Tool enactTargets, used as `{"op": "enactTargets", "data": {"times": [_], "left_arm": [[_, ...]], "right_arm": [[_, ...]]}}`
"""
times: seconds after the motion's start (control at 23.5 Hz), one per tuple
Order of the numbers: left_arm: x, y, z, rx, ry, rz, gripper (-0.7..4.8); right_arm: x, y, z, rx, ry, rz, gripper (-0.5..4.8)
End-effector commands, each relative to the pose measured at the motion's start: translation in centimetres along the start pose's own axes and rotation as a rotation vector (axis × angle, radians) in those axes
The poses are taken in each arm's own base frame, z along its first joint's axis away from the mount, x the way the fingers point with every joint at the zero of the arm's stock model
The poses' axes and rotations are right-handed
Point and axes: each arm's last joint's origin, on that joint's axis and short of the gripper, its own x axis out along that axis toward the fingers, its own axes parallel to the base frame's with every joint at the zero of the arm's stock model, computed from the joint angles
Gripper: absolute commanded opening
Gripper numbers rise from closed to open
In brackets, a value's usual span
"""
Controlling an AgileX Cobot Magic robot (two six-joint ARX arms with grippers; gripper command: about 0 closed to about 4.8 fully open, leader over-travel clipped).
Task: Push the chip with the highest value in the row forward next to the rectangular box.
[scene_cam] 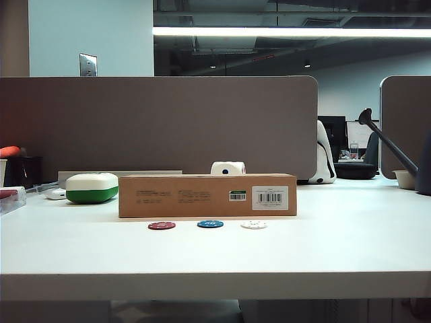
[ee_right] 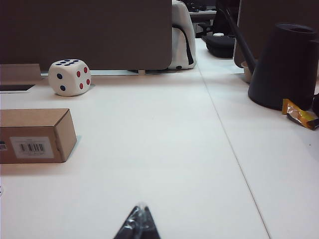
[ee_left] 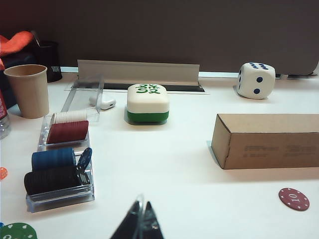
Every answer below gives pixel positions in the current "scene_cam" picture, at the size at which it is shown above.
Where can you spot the white cup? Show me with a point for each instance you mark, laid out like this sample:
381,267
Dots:
2,173

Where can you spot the black cup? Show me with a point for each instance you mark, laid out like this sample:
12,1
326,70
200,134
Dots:
25,171

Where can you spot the white and black penguin figure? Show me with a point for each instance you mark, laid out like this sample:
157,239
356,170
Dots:
325,161

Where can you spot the brown cardboard box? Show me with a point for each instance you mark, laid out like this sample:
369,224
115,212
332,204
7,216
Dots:
202,196

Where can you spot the dark grey watering can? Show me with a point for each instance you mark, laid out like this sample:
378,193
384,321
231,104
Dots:
387,139

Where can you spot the black computer monitor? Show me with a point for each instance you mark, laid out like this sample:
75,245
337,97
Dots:
338,129

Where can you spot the lit white computer monitor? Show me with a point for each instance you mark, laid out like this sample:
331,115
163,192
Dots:
357,134

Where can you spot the white and green lidded container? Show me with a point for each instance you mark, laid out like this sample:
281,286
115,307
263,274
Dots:
91,188

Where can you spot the red poker chip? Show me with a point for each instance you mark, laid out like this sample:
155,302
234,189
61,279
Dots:
161,225

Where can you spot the clear bottle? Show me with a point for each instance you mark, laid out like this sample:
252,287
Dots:
354,150

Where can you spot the wide grey desk divider panel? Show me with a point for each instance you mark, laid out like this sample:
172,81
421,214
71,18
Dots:
168,124

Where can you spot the orange red object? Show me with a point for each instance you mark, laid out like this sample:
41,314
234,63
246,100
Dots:
9,151

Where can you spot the silver wall outlet plate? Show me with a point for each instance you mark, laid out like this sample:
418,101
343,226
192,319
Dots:
88,64

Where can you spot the black round cushion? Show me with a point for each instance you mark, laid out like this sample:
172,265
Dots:
355,171

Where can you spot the small white earbud case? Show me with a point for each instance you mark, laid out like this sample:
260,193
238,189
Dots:
55,194

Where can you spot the small white paper bowl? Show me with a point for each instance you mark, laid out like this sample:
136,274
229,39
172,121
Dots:
405,180

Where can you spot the narrow grey desk divider panel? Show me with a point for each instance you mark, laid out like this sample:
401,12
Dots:
404,101

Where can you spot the white die with blue dot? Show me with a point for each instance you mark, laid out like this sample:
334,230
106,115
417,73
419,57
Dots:
229,168

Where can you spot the clear case with red chips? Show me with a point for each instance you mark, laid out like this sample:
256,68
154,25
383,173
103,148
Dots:
11,200

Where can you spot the white poker chip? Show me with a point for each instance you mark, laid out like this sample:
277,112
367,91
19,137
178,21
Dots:
254,224

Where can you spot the blue poker chip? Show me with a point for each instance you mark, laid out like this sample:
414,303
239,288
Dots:
210,224

